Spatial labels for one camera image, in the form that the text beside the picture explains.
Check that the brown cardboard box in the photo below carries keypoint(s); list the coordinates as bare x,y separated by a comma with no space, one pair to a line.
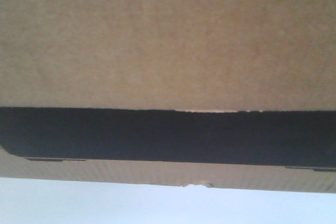
219,93

